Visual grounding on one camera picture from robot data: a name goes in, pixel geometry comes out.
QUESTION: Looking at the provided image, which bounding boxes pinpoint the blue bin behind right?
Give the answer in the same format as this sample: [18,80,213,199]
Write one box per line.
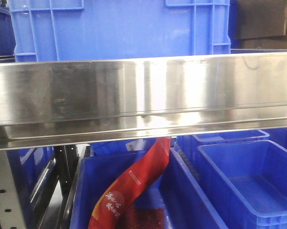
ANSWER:
[177,130,270,153]

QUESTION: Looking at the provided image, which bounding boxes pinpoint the blue bin with red bag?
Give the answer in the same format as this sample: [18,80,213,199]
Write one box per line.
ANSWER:
[70,151,227,229]

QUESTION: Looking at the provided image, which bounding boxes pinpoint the empty blue bin right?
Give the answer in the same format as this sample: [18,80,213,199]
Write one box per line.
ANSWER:
[198,140,287,229]

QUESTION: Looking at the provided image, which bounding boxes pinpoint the red printed paper bag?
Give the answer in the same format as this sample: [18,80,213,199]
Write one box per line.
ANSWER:
[88,137,171,229]

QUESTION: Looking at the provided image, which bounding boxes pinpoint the large light blue crate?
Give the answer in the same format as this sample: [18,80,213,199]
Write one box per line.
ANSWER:
[9,0,231,62]

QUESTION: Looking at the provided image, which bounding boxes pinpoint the brown cardboard box upper right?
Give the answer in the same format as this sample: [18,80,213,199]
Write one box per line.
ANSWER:
[231,0,287,49]

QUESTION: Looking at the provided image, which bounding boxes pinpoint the perforated metal shelf upright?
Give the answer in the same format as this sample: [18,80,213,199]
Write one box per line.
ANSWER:
[0,151,26,229]

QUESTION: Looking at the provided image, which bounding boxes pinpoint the stainless steel shelf rail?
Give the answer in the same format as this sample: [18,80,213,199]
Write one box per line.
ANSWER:
[0,52,287,150]

